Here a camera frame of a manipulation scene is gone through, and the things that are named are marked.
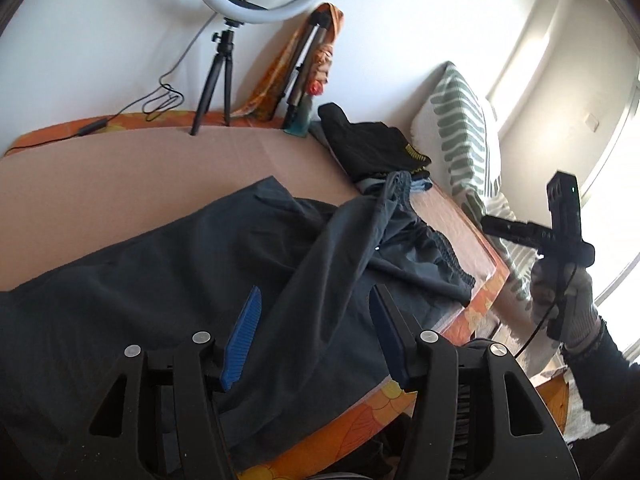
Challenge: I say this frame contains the person's right forearm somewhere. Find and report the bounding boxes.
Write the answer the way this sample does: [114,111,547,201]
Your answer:
[559,320,640,443]

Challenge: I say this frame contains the dark grey pants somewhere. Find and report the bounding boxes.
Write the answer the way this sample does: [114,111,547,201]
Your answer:
[0,170,476,480]

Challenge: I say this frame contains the folded silver black tripod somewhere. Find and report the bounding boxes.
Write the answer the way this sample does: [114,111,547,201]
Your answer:
[281,14,332,131]

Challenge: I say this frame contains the tan blanket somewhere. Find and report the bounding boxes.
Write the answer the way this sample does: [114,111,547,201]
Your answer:
[0,125,501,293]

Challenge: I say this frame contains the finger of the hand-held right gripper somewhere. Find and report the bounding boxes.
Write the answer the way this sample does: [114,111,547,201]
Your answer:
[480,215,555,248]

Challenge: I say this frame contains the black ring light cable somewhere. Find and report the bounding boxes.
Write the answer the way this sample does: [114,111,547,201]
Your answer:
[4,22,213,157]

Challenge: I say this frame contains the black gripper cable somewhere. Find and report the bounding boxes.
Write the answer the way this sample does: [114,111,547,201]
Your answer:
[514,266,578,358]

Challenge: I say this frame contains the teal object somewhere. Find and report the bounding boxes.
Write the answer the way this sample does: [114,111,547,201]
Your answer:
[284,101,315,139]

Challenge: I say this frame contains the green striped white pillow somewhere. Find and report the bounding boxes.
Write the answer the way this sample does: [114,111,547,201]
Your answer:
[410,61,543,313]

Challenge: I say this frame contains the folded blue jeans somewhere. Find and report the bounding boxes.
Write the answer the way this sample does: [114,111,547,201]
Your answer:
[356,172,433,195]

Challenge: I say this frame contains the orange patterned cloth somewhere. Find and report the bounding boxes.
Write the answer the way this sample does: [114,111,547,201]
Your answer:
[234,2,347,122]

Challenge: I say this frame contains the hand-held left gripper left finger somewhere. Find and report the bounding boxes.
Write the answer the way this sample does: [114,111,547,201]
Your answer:
[52,286,263,480]

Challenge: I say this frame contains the window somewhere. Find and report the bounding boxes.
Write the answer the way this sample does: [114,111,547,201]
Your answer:
[575,77,640,366]

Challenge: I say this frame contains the black folded garment yellow trim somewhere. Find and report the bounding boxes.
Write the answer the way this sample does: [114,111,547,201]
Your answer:
[317,102,432,183]

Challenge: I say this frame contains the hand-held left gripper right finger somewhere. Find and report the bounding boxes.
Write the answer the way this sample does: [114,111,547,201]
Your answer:
[369,284,581,480]

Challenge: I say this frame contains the person's right hand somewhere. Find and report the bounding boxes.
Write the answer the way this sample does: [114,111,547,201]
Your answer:
[529,255,607,357]

